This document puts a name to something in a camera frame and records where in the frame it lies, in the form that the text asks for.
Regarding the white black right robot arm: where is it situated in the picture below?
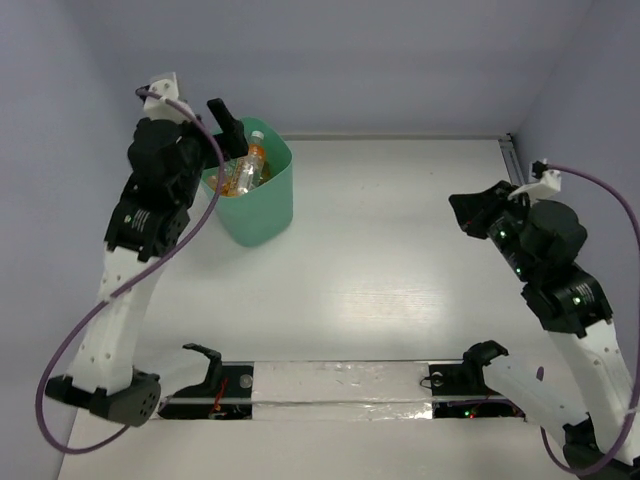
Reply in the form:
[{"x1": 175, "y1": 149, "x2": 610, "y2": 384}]
[{"x1": 449, "y1": 181, "x2": 639, "y2": 479}]

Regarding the green plastic bin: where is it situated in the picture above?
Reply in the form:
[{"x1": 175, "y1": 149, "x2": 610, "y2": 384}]
[{"x1": 214, "y1": 117, "x2": 293, "y2": 247}]

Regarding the silver taped base strip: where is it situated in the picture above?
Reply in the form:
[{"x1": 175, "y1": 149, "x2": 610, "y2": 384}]
[{"x1": 251, "y1": 361, "x2": 433, "y2": 421}]

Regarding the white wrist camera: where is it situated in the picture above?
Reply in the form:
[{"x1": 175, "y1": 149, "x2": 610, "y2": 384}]
[
  {"x1": 508, "y1": 158, "x2": 562, "y2": 205},
  {"x1": 136, "y1": 72, "x2": 194, "y2": 124}
]

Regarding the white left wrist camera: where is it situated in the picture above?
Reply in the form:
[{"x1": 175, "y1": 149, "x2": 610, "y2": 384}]
[{"x1": 136, "y1": 72, "x2": 194, "y2": 124}]

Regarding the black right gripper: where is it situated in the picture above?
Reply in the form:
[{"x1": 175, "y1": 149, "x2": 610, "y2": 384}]
[{"x1": 452, "y1": 178, "x2": 540, "y2": 281}]

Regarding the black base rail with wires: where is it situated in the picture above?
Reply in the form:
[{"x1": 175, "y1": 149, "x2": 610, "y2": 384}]
[{"x1": 158, "y1": 362, "x2": 255, "y2": 420}]

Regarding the clear bottle orange flower label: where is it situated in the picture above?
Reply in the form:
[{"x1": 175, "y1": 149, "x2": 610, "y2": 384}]
[{"x1": 222, "y1": 130, "x2": 267, "y2": 197}]

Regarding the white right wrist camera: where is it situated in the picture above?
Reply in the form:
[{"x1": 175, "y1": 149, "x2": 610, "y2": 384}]
[{"x1": 508, "y1": 158, "x2": 562, "y2": 205}]

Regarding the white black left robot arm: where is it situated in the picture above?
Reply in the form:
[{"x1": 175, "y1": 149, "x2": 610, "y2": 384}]
[{"x1": 40, "y1": 94, "x2": 248, "y2": 427}]

